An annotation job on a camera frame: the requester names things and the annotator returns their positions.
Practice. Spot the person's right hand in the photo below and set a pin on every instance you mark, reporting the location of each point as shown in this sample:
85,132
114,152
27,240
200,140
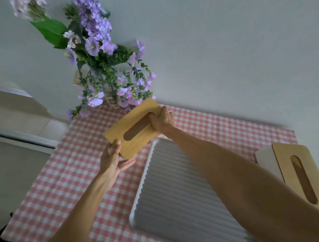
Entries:
163,122

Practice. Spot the person's left hand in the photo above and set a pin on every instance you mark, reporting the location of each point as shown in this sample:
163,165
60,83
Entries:
109,162

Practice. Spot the person's right fingers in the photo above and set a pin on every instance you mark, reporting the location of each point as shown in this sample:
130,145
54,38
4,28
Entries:
162,115

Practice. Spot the person's left thumb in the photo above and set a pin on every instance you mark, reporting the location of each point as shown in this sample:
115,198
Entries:
116,147

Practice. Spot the wooden slotted lid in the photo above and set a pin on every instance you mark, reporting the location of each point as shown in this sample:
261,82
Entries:
134,127

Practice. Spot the person's left forearm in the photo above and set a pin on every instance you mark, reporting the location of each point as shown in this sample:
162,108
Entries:
84,207

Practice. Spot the person's right forearm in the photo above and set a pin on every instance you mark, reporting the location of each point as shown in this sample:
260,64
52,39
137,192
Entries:
239,189

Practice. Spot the pink checkered tablecloth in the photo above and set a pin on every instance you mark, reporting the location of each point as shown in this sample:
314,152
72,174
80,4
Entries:
74,174

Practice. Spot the white ribbed tray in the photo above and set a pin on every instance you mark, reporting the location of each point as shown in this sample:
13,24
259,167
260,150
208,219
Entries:
179,194

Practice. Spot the purple flower bouquet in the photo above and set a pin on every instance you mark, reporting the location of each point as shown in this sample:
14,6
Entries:
99,57

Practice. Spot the white tissue box wooden lid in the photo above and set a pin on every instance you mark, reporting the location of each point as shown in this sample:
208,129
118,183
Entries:
291,169

